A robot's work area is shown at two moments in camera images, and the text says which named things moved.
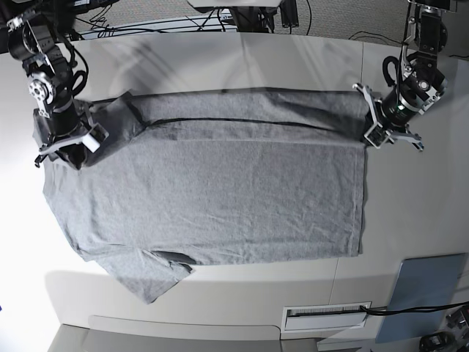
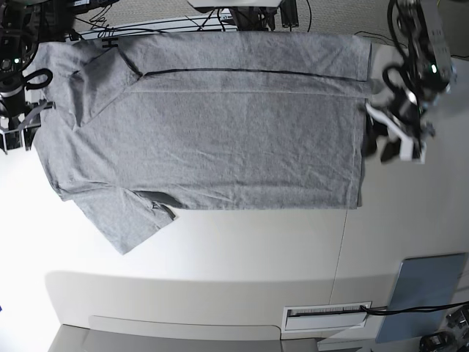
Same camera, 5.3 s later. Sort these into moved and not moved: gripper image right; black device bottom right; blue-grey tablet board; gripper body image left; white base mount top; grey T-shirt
Moved: grey T-shirt; gripper body image left; gripper image right
Not moved: white base mount top; blue-grey tablet board; black device bottom right
